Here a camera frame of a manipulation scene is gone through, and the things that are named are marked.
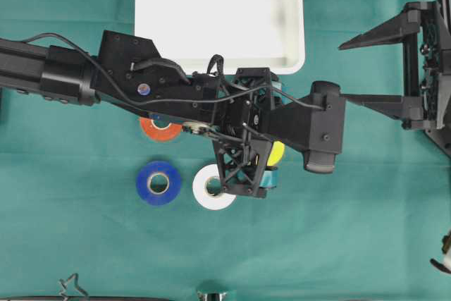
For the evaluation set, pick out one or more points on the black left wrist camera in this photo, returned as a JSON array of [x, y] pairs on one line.
[[315, 131]]

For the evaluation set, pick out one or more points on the blue tape roll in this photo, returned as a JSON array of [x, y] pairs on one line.
[[158, 183]]

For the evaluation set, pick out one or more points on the white plastic tray case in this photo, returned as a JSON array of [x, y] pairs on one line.
[[247, 33]]

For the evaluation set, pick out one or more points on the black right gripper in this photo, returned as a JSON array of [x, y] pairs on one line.
[[436, 51]]

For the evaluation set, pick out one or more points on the metal wire clip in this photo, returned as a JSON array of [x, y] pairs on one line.
[[73, 280]]

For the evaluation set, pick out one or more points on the red tape roll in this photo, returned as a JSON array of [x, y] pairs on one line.
[[159, 134]]

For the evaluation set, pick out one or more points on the green table cloth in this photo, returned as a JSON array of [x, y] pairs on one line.
[[69, 203]]

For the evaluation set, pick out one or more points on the metal clamp bottom centre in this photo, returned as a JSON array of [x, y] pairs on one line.
[[212, 296]]

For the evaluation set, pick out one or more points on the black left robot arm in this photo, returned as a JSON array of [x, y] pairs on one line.
[[130, 73]]

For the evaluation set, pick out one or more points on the white tape roll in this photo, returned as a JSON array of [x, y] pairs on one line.
[[207, 191]]

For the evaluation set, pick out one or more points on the yellow tape roll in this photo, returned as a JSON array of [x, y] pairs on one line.
[[276, 154]]

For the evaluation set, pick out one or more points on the white black object right edge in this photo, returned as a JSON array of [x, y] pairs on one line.
[[445, 265]]

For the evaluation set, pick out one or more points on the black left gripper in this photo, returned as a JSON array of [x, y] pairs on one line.
[[241, 151]]

